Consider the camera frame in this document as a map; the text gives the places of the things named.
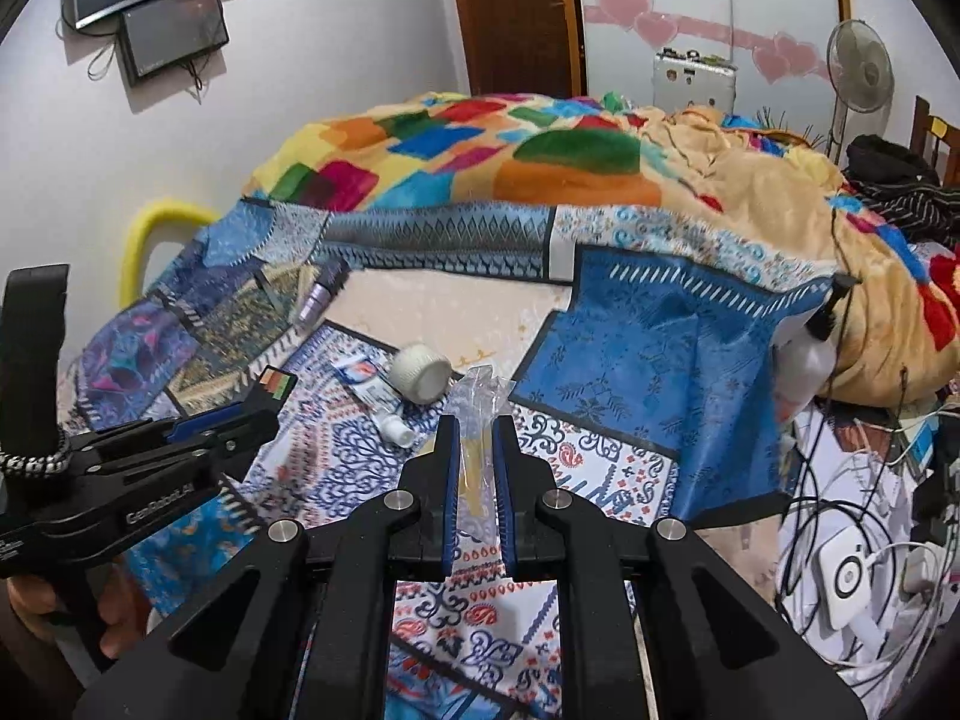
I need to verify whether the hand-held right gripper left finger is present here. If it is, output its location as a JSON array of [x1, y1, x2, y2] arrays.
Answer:
[[75, 414, 462, 720]]

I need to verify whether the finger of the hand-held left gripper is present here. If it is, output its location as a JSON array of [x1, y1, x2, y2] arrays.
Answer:
[[71, 402, 250, 460], [120, 407, 284, 482]]

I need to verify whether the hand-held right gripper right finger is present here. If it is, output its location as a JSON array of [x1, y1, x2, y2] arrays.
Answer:
[[491, 414, 867, 720]]

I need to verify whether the small black packet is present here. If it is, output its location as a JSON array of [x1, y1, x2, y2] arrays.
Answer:
[[251, 364, 295, 410]]

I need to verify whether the clear plastic wrapper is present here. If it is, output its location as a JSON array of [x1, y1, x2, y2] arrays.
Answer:
[[448, 364, 515, 541]]

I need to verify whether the person's left hand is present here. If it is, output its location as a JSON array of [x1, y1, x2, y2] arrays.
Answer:
[[6, 566, 155, 662]]

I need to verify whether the white gauze roll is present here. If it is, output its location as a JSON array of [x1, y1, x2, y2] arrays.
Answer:
[[388, 343, 451, 402]]

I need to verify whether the toothpaste tube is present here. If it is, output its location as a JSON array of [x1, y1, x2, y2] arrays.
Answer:
[[330, 355, 413, 451]]

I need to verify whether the purple tube bottle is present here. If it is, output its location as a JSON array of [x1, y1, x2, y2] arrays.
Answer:
[[289, 259, 352, 331]]

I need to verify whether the blue patchwork bedspread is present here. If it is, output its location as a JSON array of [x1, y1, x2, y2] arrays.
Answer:
[[64, 199, 837, 720]]

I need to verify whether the white plastic bottle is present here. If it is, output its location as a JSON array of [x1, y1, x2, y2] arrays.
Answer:
[[772, 296, 841, 421]]

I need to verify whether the colourful patch blanket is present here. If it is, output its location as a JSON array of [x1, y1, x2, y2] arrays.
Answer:
[[241, 90, 960, 421]]

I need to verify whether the brown wooden door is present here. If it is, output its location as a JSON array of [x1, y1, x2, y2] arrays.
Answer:
[[446, 0, 587, 98]]

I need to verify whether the black striped cloth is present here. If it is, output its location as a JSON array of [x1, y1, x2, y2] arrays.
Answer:
[[855, 180, 960, 248]]

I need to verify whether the black bag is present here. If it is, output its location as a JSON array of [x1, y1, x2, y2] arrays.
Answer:
[[844, 133, 938, 185]]

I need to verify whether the brown wooden headboard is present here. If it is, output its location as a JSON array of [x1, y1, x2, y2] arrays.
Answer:
[[911, 94, 960, 188]]

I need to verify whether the standing electric fan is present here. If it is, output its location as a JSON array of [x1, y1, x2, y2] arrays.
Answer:
[[825, 19, 895, 166]]

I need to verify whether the yellow foam bed rail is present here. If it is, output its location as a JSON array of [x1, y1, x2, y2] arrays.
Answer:
[[118, 199, 222, 312]]

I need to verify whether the white round camera device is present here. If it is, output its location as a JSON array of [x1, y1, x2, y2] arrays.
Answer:
[[817, 529, 886, 646]]

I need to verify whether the black television cable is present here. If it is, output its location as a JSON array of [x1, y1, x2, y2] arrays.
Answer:
[[54, 15, 125, 83]]

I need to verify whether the small black wall monitor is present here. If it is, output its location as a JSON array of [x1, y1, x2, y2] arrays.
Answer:
[[120, 0, 231, 87]]

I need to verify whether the tangle of cables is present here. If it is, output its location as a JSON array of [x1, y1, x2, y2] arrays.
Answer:
[[776, 360, 960, 691]]

